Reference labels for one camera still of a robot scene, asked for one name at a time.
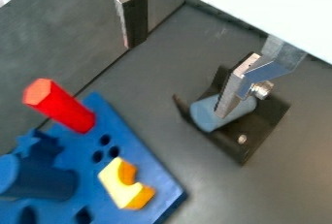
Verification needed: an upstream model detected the light blue oval cylinder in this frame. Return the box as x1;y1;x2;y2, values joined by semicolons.
189;93;258;134

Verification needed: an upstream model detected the black curved fixture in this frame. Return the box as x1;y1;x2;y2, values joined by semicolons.
172;66;289;165

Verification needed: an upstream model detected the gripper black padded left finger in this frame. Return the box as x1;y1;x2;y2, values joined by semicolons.
114;0;147;48

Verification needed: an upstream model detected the yellow notched block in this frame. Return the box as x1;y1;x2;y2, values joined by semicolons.
98;157;155;210

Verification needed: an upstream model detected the blue block base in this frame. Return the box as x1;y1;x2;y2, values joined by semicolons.
0;93;187;224

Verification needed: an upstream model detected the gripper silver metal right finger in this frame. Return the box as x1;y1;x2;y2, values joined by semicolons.
214;35;308;118

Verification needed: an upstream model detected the dark blue cylinder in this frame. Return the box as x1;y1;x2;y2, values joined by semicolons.
0;154;76;201

